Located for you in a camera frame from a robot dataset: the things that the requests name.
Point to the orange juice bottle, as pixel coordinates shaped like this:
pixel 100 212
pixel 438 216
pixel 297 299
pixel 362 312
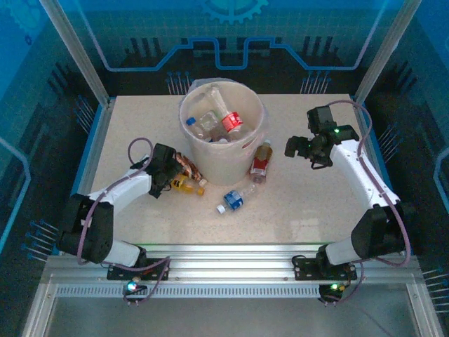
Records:
pixel 186 186

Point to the copper Nescafe bottle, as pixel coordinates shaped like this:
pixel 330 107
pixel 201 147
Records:
pixel 189 166

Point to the tea bottle red label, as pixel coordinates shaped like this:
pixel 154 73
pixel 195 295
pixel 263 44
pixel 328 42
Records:
pixel 261 159

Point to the clear bottle blue cap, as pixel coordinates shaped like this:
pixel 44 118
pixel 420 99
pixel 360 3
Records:
pixel 190 121

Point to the Coca-Cola bottle red label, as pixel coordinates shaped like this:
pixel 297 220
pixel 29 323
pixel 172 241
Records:
pixel 231 121

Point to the clear square bottle white label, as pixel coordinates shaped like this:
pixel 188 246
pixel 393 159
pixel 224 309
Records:
pixel 208 121

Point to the blue label water bottle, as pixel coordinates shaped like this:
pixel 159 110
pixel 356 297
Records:
pixel 233 200

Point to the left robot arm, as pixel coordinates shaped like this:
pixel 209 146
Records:
pixel 133 186

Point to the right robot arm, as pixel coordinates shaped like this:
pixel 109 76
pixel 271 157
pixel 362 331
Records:
pixel 354 179

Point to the round white bin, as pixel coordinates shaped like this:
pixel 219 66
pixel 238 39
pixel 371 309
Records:
pixel 217 168

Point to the clear plastic bin liner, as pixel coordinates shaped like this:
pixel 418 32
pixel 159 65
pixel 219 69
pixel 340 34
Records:
pixel 196 83

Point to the small lit controller board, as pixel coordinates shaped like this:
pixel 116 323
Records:
pixel 333 287
pixel 132 286

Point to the grey metal floor panel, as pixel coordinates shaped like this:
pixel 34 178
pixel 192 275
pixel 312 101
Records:
pixel 231 316

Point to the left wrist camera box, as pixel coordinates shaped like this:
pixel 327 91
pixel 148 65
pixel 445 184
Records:
pixel 164 152

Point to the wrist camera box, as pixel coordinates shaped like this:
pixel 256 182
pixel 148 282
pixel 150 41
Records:
pixel 321 117
pixel 164 152

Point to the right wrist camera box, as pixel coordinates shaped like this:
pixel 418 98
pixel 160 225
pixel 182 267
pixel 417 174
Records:
pixel 321 117

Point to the blue edged side rail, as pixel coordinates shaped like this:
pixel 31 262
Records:
pixel 372 154
pixel 98 140

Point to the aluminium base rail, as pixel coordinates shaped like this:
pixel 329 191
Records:
pixel 231 259

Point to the aluminium frame post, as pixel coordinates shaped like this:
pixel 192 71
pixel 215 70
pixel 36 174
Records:
pixel 75 52
pixel 382 52

